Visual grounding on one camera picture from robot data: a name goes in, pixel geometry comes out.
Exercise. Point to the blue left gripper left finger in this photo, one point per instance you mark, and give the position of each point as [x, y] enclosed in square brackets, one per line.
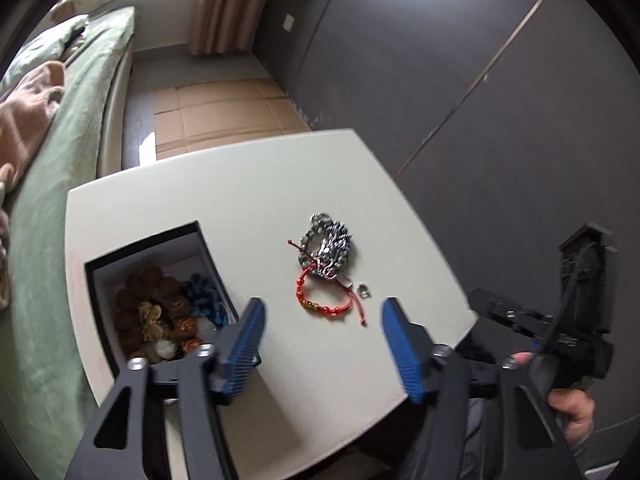
[238, 349]

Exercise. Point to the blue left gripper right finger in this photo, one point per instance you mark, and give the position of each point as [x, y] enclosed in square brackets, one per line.
[411, 349]

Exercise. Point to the black jewelry box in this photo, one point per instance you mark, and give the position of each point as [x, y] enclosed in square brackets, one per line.
[158, 297]

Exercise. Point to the person's right hand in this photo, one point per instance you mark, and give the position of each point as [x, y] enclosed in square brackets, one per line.
[578, 407]

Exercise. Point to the white side table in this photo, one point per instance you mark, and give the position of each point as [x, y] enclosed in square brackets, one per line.
[321, 383]

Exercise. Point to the green bed mattress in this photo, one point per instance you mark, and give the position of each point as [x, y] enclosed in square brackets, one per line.
[46, 401]

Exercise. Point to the flattened cardboard sheets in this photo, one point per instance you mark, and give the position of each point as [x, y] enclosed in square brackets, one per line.
[194, 117]

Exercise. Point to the pink fleece blanket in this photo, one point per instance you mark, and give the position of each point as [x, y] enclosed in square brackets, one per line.
[26, 115]

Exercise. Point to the pink right curtain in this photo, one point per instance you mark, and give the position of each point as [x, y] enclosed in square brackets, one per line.
[222, 26]

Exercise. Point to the green floral quilt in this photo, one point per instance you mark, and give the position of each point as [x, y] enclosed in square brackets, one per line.
[48, 46]

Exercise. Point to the white wall socket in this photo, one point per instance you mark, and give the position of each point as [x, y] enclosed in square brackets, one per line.
[288, 22]

